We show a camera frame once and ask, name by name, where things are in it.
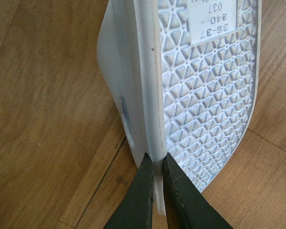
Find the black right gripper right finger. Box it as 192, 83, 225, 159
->
163, 153, 232, 229

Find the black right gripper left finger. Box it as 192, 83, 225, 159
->
104, 154, 154, 229

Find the white slipper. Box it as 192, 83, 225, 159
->
97, 0, 262, 214

